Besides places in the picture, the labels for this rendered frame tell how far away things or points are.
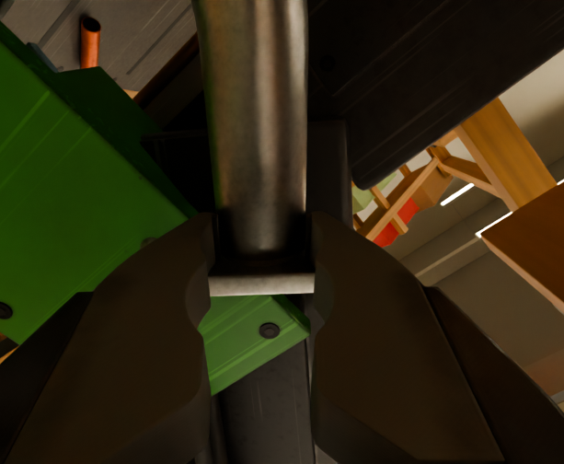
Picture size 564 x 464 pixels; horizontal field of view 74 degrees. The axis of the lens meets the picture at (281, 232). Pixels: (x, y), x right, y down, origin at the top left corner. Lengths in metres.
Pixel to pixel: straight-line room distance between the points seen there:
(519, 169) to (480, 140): 0.11
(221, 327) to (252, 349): 0.02
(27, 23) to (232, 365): 0.45
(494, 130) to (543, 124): 8.99
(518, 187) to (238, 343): 0.86
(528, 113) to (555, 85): 0.69
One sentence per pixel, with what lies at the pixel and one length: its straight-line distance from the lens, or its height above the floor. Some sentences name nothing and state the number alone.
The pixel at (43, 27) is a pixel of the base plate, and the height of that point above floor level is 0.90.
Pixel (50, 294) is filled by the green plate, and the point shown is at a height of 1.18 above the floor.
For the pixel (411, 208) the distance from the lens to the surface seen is 3.86.
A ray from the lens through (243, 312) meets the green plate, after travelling 0.18.
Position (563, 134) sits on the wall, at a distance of 10.12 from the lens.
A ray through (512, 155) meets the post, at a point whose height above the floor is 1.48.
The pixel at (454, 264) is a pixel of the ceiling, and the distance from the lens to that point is 7.71.
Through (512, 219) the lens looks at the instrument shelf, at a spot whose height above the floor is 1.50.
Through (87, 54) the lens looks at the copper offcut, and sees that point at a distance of 0.60.
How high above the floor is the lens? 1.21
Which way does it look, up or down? 6 degrees up
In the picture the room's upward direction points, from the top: 141 degrees clockwise
